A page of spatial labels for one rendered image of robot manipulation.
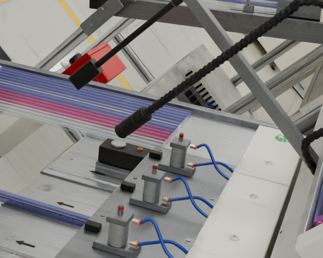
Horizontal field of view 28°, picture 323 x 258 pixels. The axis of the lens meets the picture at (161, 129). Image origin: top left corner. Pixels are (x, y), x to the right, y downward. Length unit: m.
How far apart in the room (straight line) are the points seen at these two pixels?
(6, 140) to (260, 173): 1.18
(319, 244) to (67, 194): 0.50
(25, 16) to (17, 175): 0.93
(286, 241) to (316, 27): 1.35
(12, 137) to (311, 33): 0.94
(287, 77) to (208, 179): 1.12
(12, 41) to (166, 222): 2.20
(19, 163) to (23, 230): 1.64
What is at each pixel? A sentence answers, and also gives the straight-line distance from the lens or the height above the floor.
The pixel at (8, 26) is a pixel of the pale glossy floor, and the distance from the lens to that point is 2.97.
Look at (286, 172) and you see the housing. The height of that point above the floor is 1.28.
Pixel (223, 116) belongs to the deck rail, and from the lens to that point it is 1.26.
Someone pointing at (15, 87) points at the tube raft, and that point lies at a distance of 1.30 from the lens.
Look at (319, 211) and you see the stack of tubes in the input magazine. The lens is 0.61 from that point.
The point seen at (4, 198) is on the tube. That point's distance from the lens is 0.92.
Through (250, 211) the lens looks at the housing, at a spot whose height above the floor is 1.26.
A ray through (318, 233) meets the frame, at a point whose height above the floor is 1.41.
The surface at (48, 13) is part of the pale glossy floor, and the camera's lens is 3.27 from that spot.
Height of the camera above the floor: 1.61
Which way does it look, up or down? 28 degrees down
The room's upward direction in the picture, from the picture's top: 55 degrees clockwise
